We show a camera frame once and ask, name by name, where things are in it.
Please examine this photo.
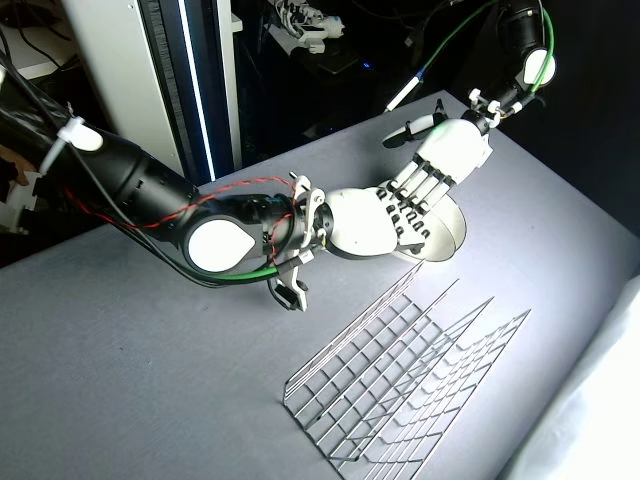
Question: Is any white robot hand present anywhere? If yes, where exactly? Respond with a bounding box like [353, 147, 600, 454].
[382, 113, 495, 214]
[323, 182, 434, 262]

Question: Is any black device with blue light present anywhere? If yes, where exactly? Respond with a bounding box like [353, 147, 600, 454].
[314, 47, 376, 79]

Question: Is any white robot part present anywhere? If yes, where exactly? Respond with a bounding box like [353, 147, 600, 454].
[267, 0, 347, 55]

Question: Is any grey table cloth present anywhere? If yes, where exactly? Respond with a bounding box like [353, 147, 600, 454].
[0, 89, 640, 480]

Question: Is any white cabinet with black strip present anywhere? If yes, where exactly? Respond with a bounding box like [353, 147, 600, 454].
[62, 0, 244, 184]

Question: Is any silver wire dish rack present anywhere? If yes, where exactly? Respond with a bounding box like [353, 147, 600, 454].
[282, 259, 532, 466]

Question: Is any white notched bracket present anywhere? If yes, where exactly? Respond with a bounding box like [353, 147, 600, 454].
[0, 167, 41, 234]

